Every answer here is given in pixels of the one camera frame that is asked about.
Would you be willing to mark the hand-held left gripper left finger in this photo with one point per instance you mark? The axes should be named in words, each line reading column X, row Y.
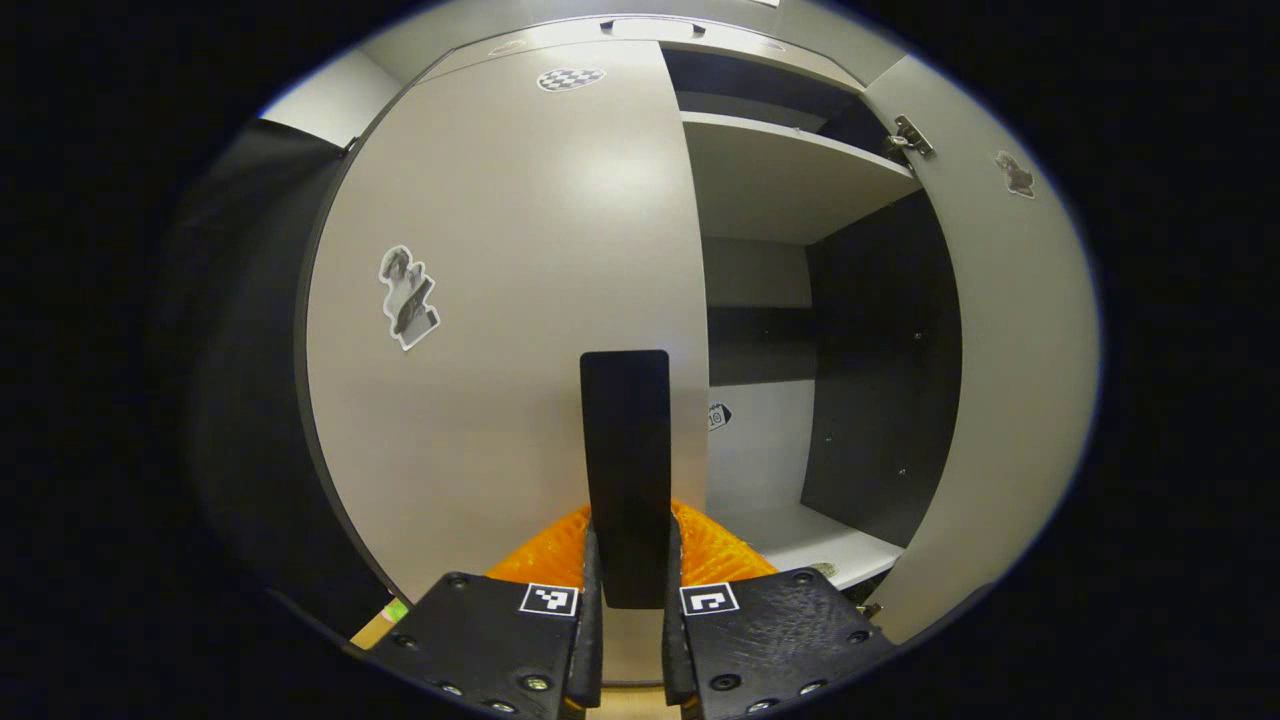
column 590, row 640

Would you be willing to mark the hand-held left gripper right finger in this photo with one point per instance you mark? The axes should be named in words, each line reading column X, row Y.
column 673, row 650

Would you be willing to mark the beige shoe cabinet door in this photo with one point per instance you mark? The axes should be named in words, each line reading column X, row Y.
column 1020, row 350
column 520, row 250

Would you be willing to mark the beige double-door shoe cabinet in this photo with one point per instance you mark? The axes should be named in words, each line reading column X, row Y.
column 780, row 180

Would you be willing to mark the metal door hinge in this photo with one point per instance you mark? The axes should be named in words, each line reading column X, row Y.
column 868, row 608
column 910, row 135

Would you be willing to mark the small green object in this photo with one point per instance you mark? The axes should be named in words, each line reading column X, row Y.
column 395, row 610

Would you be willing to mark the black backdrop cloth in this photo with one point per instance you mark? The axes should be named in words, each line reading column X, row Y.
column 240, row 400

